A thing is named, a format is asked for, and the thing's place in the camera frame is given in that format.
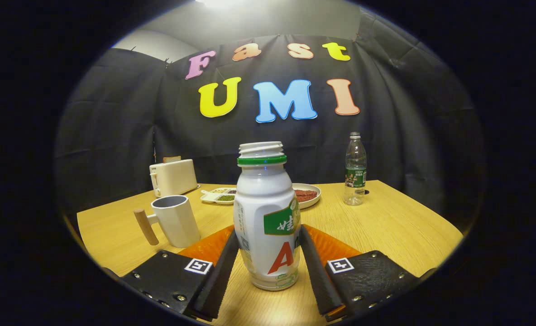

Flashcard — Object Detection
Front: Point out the white divided dish with beans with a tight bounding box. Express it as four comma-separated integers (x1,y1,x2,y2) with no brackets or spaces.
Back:
200,187,237,206

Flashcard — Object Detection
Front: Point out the white juice bottle green label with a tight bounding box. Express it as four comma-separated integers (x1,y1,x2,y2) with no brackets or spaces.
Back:
233,141,302,291

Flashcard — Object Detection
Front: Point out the black backdrop cloth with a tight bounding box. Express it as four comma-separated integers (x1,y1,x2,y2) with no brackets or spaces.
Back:
54,9,486,231

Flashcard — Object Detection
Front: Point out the white round plate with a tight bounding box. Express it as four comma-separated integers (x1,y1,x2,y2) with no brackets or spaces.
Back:
292,183,322,210

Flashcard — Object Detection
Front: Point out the wooden table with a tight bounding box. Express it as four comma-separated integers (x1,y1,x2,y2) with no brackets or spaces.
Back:
77,180,464,326

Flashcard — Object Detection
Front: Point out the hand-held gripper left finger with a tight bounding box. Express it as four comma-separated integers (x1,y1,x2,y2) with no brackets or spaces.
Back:
121,225,240,322

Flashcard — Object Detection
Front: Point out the white cup wooden handle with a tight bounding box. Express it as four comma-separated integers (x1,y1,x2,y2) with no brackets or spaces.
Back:
134,195,201,249

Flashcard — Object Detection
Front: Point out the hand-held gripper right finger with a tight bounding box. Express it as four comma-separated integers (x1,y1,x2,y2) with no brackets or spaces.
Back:
299,224,421,323

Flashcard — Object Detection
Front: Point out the white toaster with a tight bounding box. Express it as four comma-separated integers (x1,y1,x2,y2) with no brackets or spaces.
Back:
149,158,199,198

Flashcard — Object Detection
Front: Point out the clear plastic water bottle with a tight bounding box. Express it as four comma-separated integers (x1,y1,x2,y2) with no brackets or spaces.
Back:
344,132,367,206

